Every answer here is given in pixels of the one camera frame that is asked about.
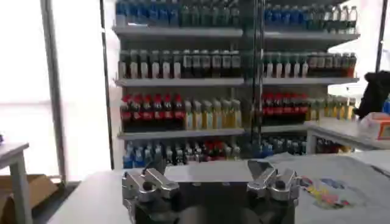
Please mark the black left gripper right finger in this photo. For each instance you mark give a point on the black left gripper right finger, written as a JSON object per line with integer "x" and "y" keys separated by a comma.
{"x": 271, "y": 182}

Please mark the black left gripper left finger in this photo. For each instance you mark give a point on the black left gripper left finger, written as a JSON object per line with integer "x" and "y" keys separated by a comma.
{"x": 152, "y": 184}

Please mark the white shirt with colourful print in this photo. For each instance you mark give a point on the white shirt with colourful print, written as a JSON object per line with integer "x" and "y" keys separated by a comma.
{"x": 335, "y": 182}

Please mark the white desk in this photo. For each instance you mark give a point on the white desk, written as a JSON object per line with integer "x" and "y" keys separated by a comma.
{"x": 338, "y": 134}

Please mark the shelf of bottled drinks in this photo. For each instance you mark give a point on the shelf of bottled drinks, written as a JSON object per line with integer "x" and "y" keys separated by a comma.
{"x": 237, "y": 82}

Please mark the thin black pole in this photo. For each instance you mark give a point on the thin black pole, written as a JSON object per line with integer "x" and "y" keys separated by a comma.
{"x": 107, "y": 85}

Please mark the brown cardboard box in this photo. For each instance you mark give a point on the brown cardboard box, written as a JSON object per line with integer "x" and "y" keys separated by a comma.
{"x": 33, "y": 190}

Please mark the white and orange box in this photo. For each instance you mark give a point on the white and orange box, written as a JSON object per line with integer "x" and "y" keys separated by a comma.
{"x": 377, "y": 125}

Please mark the grey metal pole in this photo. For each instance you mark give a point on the grey metal pole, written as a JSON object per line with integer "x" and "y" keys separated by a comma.
{"x": 55, "y": 88}

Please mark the white side table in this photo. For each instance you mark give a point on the white side table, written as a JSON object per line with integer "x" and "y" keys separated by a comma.
{"x": 15, "y": 176}

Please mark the black bag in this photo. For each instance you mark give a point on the black bag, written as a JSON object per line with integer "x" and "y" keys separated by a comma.
{"x": 375, "y": 92}

